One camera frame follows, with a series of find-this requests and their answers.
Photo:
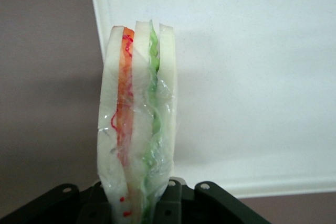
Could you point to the cream plastic tray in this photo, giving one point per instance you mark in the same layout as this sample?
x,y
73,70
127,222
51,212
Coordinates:
x,y
249,77

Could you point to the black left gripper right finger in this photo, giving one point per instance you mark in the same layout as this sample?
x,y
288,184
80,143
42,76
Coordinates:
x,y
169,203

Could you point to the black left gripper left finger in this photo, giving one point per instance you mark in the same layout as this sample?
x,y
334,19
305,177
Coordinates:
x,y
95,205

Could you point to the triangle sandwich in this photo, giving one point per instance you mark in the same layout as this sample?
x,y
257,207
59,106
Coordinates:
x,y
141,103

